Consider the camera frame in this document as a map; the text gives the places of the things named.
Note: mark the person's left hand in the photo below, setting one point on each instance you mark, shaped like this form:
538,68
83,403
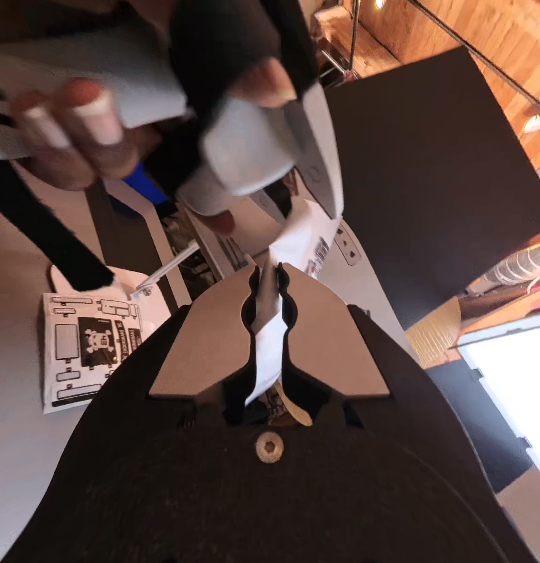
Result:
76,141

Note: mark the lego instruction booklet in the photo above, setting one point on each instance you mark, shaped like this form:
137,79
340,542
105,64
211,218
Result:
301,237

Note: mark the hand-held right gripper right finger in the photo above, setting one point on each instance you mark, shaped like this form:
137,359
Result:
336,347

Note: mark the white stand rod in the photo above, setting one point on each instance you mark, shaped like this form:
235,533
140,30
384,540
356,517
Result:
164,270

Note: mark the lego sticker sheet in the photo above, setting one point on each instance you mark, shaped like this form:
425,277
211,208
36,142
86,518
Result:
89,352

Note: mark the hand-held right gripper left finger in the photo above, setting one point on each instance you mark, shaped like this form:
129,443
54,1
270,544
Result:
208,347

